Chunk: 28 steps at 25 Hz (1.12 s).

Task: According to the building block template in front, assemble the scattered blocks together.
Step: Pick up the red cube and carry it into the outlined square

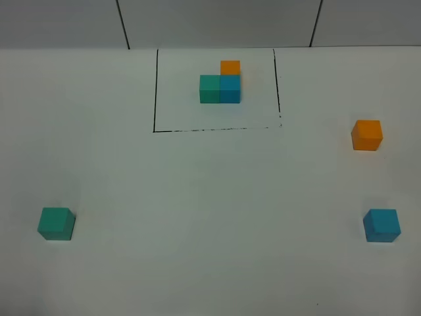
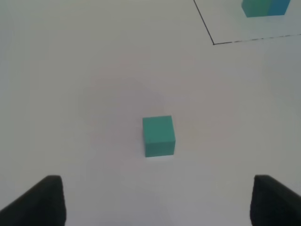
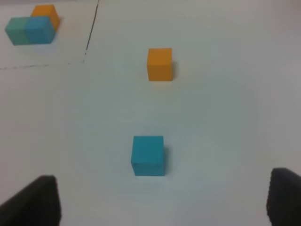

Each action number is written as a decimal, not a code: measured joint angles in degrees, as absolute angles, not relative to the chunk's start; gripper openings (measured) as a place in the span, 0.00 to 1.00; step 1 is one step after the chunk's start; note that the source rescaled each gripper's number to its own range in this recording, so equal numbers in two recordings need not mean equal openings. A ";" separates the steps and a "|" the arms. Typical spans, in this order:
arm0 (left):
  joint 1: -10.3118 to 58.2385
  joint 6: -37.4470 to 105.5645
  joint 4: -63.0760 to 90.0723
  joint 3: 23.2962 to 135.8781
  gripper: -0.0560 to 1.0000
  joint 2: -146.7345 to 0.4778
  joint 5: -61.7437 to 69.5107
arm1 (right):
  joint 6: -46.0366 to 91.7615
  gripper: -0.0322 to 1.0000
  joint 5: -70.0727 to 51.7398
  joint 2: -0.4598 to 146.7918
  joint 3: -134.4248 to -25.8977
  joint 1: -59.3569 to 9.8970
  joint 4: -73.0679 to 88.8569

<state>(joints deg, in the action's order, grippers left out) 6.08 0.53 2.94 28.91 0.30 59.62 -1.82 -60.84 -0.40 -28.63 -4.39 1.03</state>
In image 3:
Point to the template green cube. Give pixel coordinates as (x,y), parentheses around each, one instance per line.
(15,30)

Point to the template blue cube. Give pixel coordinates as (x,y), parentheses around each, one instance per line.
(39,30)

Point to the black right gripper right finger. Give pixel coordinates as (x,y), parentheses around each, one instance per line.
(284,198)

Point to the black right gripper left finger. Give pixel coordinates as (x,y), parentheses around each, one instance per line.
(38,204)

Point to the template orange cube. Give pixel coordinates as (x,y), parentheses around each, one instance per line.
(50,11)

